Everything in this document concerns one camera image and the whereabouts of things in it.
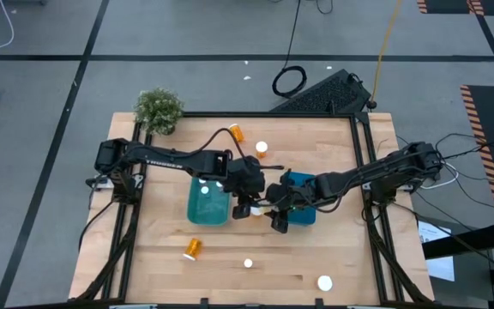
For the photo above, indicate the white paper sheet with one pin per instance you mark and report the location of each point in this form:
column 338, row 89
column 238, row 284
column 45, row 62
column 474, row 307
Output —
column 442, row 266

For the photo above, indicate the small pink pill bottle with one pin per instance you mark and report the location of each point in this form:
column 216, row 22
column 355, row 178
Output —
column 203, row 181

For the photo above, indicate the black perforated case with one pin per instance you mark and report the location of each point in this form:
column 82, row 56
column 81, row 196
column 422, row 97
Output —
column 324, row 94

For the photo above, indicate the black aluminium table frame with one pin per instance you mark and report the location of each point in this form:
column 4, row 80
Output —
column 272, row 114

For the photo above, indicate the dark blue plastic bin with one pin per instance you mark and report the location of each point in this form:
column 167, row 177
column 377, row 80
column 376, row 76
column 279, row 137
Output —
column 303, row 216

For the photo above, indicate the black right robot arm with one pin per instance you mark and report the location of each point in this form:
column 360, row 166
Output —
column 358, row 176

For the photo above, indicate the black metal beam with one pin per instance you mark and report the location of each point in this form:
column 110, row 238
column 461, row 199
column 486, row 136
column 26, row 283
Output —
column 465, row 240

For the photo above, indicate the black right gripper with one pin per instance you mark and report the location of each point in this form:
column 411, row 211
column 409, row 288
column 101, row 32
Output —
column 279, row 195

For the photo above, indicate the small blue pill bottle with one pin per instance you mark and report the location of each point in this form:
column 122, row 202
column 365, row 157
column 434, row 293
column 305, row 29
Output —
column 205, row 190

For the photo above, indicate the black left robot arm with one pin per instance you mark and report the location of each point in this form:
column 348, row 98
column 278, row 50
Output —
column 165, row 159

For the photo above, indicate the black frame bracket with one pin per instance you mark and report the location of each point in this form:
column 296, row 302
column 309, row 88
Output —
column 319, row 302
column 204, row 302

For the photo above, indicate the silver metal bracket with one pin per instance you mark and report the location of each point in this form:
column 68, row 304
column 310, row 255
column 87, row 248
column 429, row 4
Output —
column 133, row 306
column 371, row 307

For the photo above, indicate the potted green plant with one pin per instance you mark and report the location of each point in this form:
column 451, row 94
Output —
column 159, row 110

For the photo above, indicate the teal plastic bin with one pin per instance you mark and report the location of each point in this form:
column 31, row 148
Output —
column 208, row 212

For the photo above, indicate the small pill bottle white cap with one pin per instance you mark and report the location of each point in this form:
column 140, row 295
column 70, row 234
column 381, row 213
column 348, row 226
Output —
column 220, row 185

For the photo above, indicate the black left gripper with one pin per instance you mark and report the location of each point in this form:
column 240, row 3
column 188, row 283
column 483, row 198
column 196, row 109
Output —
column 249, row 182

